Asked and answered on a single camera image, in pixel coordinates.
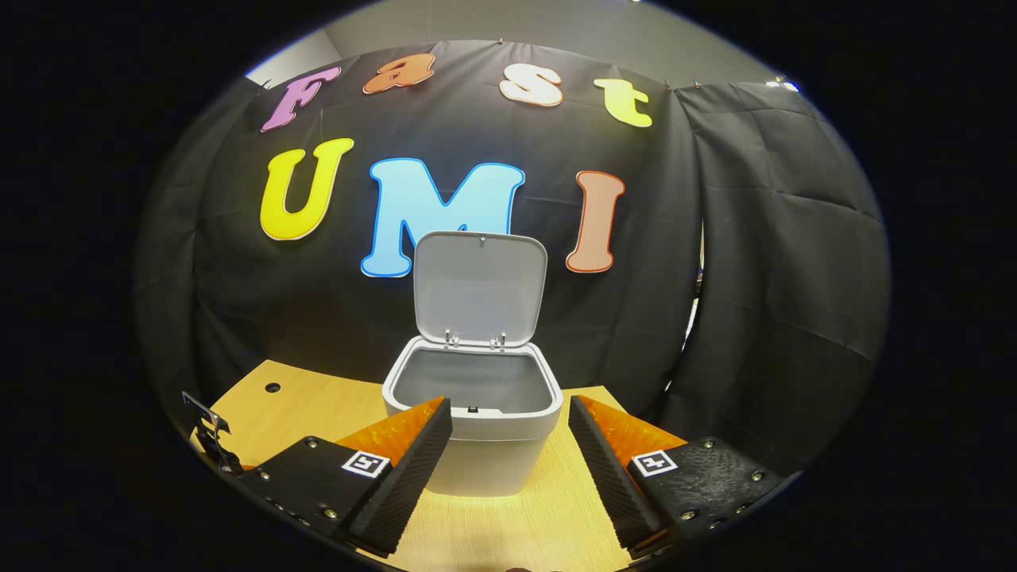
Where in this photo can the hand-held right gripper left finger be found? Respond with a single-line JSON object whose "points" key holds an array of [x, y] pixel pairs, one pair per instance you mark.
{"points": [[409, 477]]}

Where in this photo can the black backdrop cloth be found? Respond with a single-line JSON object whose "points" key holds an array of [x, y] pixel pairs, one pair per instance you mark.
{"points": [[755, 278]]}

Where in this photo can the small ceiling light panel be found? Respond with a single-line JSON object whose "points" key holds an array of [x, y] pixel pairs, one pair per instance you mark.
{"points": [[784, 83]]}

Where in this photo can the wooden desktop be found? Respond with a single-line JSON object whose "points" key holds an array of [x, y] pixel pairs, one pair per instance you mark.
{"points": [[318, 413]]}

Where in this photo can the white desktop garbage bin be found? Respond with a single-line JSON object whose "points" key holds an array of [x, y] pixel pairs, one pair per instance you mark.
{"points": [[485, 461]]}

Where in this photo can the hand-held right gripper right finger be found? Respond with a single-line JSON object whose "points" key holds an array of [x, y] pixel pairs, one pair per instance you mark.
{"points": [[608, 481]]}

